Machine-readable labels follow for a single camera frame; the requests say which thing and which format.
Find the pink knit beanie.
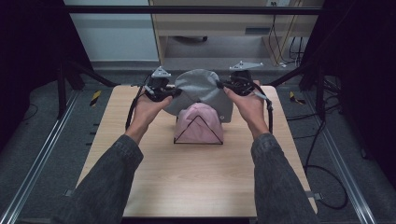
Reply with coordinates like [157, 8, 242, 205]
[174, 102, 225, 145]

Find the person's right hand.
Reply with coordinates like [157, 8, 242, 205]
[221, 79, 271, 140]

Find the black wire triangle rack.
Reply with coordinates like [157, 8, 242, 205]
[173, 114, 224, 146]

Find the yellow black striped tape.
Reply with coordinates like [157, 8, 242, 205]
[289, 91, 306, 105]
[89, 90, 103, 107]

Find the black metal stand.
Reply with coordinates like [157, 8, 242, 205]
[266, 59, 328, 121]
[56, 58, 120, 120]

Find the light wooden desk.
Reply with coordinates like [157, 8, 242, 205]
[148, 0, 325, 67]

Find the grey knit beanie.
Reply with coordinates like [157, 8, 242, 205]
[163, 68, 234, 124]

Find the aluminium floor rail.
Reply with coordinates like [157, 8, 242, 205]
[303, 92, 378, 224]
[0, 90, 80, 224]

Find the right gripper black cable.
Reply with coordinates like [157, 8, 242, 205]
[252, 87, 275, 135]

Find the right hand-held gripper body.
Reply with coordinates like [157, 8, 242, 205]
[229, 61, 264, 97]

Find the black horizontal frame bar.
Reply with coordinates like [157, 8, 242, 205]
[64, 5, 323, 16]

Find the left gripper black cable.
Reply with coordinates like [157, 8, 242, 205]
[124, 74, 154, 132]

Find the black hanging cable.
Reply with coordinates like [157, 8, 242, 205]
[268, 14, 285, 64]

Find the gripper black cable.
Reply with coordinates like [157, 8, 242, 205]
[124, 74, 154, 132]
[252, 87, 275, 135]

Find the white cabinet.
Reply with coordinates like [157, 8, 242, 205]
[63, 0, 161, 63]

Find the person's left hand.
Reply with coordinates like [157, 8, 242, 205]
[124, 93, 174, 146]

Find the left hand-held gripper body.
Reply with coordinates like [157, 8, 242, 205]
[143, 65, 173, 103]

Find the yellow hanging cable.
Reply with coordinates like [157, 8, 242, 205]
[268, 0, 304, 65]

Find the black floor cable loop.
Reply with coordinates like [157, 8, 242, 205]
[302, 118, 349, 211]

